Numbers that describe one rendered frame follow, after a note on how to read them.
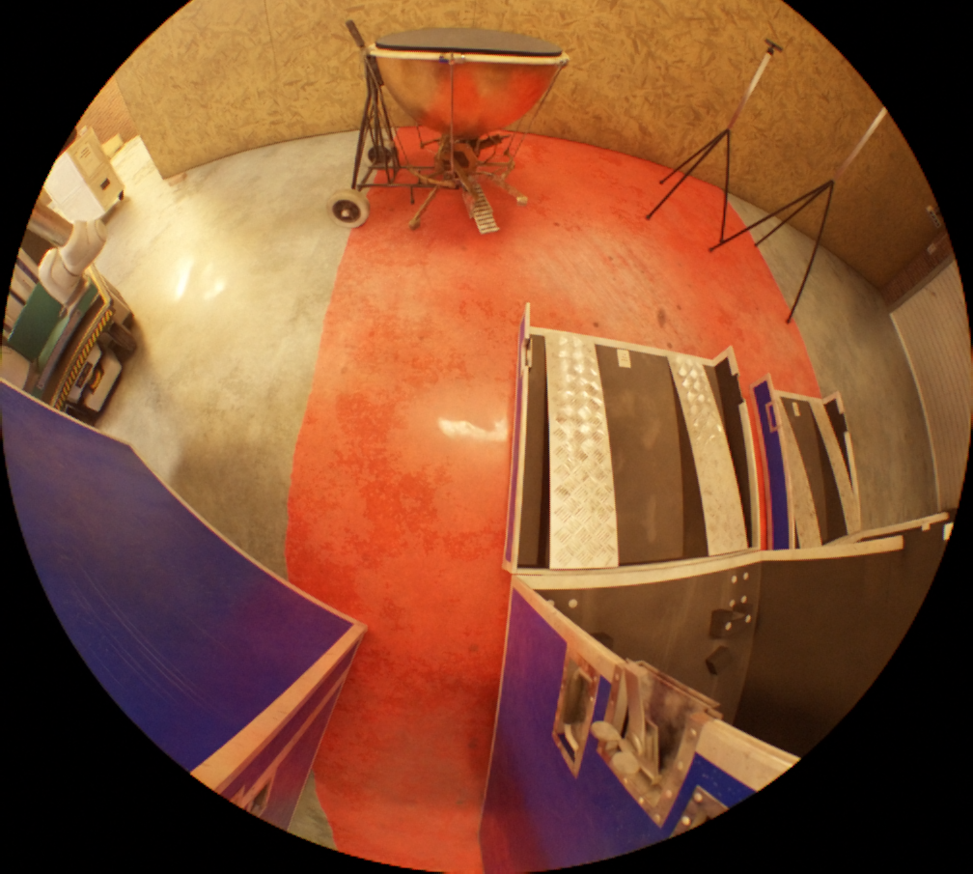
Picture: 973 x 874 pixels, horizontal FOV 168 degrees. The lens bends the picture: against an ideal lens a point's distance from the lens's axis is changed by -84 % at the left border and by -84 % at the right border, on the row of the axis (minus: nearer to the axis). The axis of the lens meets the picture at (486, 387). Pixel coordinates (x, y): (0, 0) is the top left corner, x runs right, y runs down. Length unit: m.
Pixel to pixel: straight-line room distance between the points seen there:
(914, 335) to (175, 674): 6.61
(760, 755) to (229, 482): 1.28
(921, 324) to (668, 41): 5.09
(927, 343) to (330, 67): 7.12
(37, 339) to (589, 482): 2.34
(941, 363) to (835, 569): 5.19
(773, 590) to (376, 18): 3.15
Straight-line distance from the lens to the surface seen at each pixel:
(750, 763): 0.23
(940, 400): 6.12
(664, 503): 1.17
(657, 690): 0.31
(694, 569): 1.07
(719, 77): 2.76
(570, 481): 0.91
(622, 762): 0.29
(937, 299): 6.27
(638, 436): 1.16
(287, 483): 1.11
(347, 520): 1.03
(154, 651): 0.53
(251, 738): 0.46
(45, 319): 2.00
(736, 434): 1.39
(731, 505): 1.22
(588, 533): 0.89
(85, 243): 1.65
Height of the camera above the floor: 0.98
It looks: 67 degrees down
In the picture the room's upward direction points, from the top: 14 degrees clockwise
